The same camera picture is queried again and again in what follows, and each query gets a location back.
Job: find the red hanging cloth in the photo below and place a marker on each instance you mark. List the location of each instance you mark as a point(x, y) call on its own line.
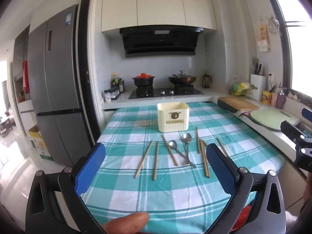
point(25, 76)

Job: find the teal checkered tablecloth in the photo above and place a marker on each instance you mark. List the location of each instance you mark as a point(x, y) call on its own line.
point(151, 199)

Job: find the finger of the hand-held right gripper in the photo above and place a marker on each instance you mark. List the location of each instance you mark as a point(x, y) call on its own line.
point(290, 128)
point(306, 114)

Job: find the person's left hand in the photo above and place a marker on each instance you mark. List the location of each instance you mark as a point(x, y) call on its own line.
point(126, 223)

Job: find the white knife block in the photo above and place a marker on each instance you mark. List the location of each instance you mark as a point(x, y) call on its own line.
point(258, 87)

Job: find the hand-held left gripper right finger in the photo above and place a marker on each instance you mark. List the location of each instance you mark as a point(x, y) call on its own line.
point(220, 169)

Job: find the green sponge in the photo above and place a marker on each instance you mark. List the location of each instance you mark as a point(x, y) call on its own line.
point(235, 87)

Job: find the wooden chopstick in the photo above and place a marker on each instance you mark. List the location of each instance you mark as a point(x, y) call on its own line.
point(169, 150)
point(223, 147)
point(204, 158)
point(143, 159)
point(204, 143)

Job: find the cardboard box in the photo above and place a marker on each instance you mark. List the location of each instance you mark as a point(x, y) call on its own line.
point(40, 143)

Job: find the white wall socket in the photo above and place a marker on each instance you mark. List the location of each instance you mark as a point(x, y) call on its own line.
point(270, 76)

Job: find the large metal spoon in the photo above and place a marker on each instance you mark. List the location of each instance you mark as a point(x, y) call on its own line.
point(187, 137)

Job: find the black gas cooktop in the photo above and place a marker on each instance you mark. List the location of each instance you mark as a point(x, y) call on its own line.
point(165, 93)

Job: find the black clay pot orange lid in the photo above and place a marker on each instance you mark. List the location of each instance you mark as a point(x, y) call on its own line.
point(143, 79)

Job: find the hanging metal trivet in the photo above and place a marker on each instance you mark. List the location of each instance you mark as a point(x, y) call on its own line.
point(272, 24)

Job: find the person's right forearm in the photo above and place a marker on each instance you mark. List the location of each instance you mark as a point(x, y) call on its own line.
point(307, 195)

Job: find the wok with glass lid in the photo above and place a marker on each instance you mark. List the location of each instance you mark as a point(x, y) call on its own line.
point(182, 78)

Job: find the sauce bottles cluster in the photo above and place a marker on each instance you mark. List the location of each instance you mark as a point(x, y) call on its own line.
point(118, 82)

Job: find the black range hood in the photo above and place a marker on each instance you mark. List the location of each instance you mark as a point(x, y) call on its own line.
point(160, 41)

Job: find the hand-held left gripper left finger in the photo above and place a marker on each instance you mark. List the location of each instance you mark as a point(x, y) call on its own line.
point(90, 169)

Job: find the hanging paper wall calendar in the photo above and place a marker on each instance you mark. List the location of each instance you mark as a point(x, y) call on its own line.
point(264, 35)

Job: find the cream ribbed utensil holder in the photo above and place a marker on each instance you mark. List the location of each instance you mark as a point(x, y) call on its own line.
point(173, 117)

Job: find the wooden cutting board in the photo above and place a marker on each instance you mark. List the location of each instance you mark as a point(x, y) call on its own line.
point(241, 102)

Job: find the purple soap dispenser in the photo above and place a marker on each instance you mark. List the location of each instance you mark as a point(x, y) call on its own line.
point(280, 101)

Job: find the black door frame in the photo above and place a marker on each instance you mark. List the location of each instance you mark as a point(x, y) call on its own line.
point(85, 65)

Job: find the grey refrigerator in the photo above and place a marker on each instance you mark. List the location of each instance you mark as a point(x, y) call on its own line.
point(58, 90)

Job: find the small metal spoon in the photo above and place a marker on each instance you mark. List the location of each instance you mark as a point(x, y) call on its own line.
point(173, 144)

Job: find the spice jars rack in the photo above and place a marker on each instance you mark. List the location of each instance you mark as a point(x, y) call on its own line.
point(111, 95)

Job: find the pink cup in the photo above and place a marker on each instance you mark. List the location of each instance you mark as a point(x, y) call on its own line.
point(274, 100)

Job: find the white upper cabinet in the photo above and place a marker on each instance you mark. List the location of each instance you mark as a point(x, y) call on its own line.
point(158, 2)

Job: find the glass french press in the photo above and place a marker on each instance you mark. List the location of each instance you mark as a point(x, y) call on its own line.
point(206, 81)

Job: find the window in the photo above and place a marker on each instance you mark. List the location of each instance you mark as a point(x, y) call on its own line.
point(298, 41)

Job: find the yellow printed box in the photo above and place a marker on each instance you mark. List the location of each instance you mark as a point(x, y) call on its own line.
point(267, 98)

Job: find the yellow cloth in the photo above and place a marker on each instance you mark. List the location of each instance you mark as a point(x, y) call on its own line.
point(244, 86)

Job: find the green cutting board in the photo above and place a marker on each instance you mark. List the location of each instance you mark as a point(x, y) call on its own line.
point(270, 119)

